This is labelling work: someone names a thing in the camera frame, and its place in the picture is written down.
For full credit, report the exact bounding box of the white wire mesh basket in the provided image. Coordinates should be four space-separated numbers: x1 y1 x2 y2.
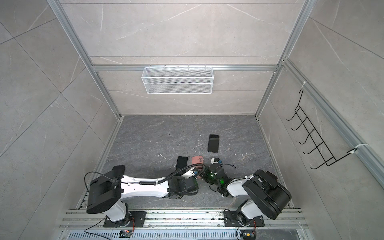
142 67 214 95

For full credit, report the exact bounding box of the phone with black screen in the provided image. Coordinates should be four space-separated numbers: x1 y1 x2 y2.
176 156 188 171

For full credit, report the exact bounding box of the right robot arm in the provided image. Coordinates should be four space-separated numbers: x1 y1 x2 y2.
201 160 292 225

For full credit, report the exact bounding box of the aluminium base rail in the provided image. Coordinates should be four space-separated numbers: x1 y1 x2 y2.
58 209 313 240

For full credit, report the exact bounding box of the black wire hook rack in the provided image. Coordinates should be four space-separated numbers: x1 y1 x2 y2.
286 89 360 170

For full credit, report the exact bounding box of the pink phone case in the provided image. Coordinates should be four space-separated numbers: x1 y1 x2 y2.
191 155 204 180

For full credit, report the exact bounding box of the black phone on table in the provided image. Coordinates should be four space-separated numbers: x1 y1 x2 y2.
208 134 220 153

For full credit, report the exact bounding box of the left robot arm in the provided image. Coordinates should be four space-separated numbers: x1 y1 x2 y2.
86 164 205 223

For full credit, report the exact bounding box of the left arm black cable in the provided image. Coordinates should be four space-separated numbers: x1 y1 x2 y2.
155 163 208 185

